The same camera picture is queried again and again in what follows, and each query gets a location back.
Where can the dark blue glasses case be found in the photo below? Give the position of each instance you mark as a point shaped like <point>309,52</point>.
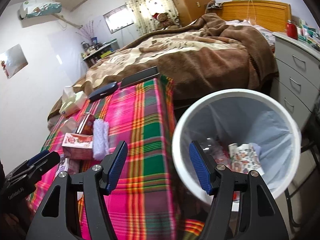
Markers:
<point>103,92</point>

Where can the purple milk carton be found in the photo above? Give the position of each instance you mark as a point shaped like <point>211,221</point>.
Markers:
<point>69,165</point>

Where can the items on cabinet top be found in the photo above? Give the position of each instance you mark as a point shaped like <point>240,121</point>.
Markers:
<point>308,34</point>

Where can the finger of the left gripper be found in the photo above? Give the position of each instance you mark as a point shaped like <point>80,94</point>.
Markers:
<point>27,164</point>
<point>36,171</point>

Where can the cluttered side desk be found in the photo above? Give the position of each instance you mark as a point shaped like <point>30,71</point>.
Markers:
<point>99,52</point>

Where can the window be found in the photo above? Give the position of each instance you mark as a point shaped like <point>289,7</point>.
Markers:
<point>119,18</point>

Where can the red jar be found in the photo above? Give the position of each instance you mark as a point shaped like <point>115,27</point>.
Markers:
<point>291,30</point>

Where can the tissue pack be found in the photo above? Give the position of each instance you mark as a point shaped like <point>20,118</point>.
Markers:
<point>71,102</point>

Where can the black smartphone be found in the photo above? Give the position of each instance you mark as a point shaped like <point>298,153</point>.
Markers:
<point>139,77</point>

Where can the grey drawer cabinet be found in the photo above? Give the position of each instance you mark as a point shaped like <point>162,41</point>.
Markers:
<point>296,87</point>

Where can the brown fleece blanket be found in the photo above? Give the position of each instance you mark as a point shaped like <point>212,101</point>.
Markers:
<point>201,58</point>

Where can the air conditioner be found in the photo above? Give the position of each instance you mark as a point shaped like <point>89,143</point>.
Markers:
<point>36,8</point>

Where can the plaid tablecloth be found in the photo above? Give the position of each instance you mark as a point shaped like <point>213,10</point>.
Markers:
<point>147,202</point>

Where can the wooden headboard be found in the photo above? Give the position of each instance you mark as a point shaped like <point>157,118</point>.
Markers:
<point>271,15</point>

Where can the patterned curtain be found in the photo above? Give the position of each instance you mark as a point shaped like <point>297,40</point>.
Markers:
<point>143,11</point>

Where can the red strawberry milk carton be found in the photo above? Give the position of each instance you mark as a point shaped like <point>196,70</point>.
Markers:
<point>78,146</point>

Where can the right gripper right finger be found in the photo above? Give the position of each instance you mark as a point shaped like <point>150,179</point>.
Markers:
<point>258,217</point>

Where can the teddy bear with santa hat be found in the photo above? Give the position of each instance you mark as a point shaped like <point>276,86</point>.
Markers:
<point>164,21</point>

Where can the white trash bin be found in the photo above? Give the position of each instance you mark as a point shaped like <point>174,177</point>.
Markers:
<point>237,142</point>

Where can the dried branch vase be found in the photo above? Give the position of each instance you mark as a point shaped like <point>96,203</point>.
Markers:
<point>87,32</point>

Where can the wall poster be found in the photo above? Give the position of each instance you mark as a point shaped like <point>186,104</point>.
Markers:
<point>13,60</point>

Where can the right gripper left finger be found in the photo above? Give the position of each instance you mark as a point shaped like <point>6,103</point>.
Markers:
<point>57,216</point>

